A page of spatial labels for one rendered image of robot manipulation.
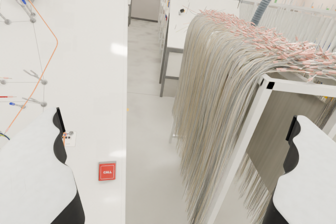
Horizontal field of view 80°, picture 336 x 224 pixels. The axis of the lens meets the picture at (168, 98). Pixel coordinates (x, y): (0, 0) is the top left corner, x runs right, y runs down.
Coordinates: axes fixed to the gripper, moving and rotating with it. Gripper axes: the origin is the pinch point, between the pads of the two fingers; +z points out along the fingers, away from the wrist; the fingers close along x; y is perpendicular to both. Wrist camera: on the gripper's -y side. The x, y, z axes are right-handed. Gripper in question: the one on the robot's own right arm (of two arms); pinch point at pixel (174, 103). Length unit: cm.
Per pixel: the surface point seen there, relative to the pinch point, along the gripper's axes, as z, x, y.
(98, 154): 38, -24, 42
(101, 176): 32, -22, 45
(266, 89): 49, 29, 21
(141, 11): 1119, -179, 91
